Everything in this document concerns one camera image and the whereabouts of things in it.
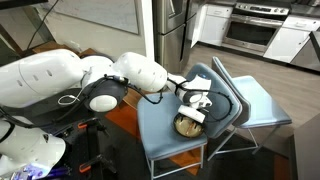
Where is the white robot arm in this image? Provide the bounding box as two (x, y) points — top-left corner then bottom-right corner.
(0, 49), (212, 180)

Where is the stainless steel oven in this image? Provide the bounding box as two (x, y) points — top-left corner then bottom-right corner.
(223, 0), (291, 52)

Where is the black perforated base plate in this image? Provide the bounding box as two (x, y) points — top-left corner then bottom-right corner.
(43, 116), (148, 180)

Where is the stainless steel refrigerator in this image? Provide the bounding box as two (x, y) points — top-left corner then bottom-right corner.
(152, 0), (200, 73)

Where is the orange handled clamp left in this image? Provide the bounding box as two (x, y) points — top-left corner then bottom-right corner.
(79, 154), (117, 173)

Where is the white kitchen cabinet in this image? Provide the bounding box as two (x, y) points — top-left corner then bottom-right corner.
(191, 4), (233, 46)
(264, 15), (320, 63)

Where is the orange handled clamp right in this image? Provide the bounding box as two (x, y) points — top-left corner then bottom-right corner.
(77, 118), (106, 132)

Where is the white kitchen cabinet right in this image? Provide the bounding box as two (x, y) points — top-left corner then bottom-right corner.
(264, 15), (320, 63)

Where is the light blue cushioned chair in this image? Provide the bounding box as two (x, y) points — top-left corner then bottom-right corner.
(136, 62), (243, 180)

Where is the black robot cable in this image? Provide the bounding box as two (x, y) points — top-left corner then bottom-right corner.
(166, 77), (233, 122)

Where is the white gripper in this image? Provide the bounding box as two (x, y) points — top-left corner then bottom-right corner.
(178, 105), (205, 123)

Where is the orange handled clamp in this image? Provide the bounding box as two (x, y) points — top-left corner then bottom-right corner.
(77, 118), (106, 132)
(79, 154), (117, 173)

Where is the dark bowl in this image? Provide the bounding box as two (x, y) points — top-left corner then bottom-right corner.
(173, 114), (203, 138)

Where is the wall whiteboard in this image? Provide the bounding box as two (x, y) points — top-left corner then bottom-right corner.
(48, 0), (139, 34)

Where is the white kitchen cabinet left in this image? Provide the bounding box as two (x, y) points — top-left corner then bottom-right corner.
(191, 4), (233, 46)

